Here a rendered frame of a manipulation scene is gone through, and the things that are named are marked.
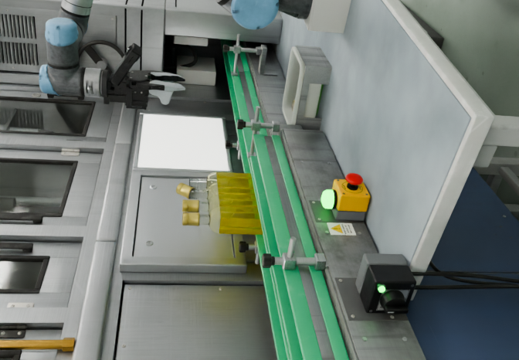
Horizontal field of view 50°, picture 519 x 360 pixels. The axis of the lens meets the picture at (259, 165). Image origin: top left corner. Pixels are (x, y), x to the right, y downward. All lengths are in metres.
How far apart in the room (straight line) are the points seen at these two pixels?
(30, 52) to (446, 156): 1.93
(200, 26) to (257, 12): 1.04
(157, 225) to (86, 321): 0.40
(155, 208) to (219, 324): 0.46
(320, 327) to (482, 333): 0.31
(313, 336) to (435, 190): 0.34
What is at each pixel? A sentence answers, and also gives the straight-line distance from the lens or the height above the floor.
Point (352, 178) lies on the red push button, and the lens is 1.28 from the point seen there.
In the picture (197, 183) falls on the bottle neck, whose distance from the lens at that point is 1.63.
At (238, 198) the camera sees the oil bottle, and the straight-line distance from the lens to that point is 1.54.
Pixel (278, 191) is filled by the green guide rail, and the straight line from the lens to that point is 1.40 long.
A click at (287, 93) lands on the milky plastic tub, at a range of 1.84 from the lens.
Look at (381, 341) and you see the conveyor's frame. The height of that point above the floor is 0.83.
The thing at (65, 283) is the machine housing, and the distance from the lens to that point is 1.57.
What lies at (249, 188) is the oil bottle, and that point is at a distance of 1.58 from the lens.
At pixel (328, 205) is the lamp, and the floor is 0.84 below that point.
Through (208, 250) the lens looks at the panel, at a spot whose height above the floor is 1.08.
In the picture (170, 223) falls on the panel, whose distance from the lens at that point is 1.68.
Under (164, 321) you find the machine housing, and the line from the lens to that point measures 1.45.
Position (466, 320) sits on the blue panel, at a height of 0.63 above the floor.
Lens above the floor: 1.21
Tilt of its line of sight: 10 degrees down
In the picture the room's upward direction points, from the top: 87 degrees counter-clockwise
